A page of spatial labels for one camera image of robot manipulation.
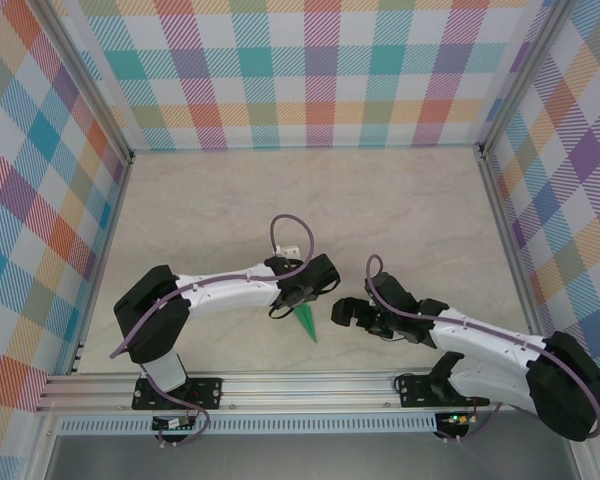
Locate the slotted grey cable duct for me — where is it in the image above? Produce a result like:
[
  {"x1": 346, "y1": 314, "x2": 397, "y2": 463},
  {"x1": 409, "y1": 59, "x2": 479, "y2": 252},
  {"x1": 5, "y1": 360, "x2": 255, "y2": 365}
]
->
[{"x1": 57, "y1": 417, "x2": 439, "y2": 435}]

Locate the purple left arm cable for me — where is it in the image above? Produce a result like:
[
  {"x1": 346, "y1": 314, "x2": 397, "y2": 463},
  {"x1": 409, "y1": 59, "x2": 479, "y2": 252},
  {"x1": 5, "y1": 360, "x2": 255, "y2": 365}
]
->
[{"x1": 109, "y1": 214, "x2": 316, "y2": 448}]

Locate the aluminium corner post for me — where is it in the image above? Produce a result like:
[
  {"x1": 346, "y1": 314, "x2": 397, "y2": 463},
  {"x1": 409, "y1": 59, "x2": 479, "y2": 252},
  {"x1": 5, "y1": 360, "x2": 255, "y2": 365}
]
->
[
  {"x1": 477, "y1": 0, "x2": 581, "y2": 159},
  {"x1": 29, "y1": 0, "x2": 136, "y2": 166}
]

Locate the aluminium side rail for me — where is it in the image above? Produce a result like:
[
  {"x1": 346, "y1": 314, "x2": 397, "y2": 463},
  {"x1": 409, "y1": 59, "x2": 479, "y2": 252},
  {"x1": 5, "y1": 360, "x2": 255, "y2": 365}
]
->
[
  {"x1": 477, "y1": 147, "x2": 554, "y2": 371},
  {"x1": 67, "y1": 154, "x2": 136, "y2": 376}
]

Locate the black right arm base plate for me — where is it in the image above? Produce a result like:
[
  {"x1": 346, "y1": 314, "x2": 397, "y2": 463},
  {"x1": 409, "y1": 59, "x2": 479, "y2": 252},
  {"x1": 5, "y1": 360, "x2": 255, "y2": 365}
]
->
[{"x1": 397, "y1": 374, "x2": 490, "y2": 409}]

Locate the green paper sheet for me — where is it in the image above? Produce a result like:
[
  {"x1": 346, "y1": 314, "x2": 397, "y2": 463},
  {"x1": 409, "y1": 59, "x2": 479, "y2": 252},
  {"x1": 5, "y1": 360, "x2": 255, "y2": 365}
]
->
[{"x1": 293, "y1": 302, "x2": 320, "y2": 344}]

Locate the long aluminium mounting rail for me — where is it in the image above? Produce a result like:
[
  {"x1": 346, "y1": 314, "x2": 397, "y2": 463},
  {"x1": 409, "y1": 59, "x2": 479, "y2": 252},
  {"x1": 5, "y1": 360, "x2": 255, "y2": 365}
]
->
[{"x1": 34, "y1": 369, "x2": 589, "y2": 416}]

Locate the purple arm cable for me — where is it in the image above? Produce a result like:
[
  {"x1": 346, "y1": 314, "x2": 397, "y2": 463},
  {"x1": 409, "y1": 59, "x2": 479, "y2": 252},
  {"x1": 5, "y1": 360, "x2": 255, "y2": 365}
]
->
[
  {"x1": 109, "y1": 214, "x2": 316, "y2": 448},
  {"x1": 364, "y1": 254, "x2": 600, "y2": 444}
]

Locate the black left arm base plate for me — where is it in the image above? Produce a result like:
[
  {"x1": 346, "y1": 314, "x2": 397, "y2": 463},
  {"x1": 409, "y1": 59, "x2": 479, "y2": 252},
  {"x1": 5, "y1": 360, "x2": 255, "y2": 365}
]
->
[{"x1": 132, "y1": 377, "x2": 224, "y2": 412}]

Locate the grey metal shelf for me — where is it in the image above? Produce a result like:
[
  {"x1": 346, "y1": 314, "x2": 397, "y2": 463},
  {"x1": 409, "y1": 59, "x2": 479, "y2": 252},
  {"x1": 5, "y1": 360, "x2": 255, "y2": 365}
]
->
[{"x1": 44, "y1": 432, "x2": 584, "y2": 480}]

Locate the small black circuit board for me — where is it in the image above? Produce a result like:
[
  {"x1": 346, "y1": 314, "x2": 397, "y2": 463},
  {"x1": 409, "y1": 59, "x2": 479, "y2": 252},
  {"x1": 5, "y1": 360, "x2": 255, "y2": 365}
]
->
[{"x1": 152, "y1": 417, "x2": 199, "y2": 431}]

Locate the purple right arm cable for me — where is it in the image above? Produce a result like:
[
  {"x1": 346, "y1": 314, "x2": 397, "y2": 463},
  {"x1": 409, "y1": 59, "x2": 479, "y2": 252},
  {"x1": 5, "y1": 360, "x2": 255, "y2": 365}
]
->
[{"x1": 364, "y1": 254, "x2": 600, "y2": 444}]

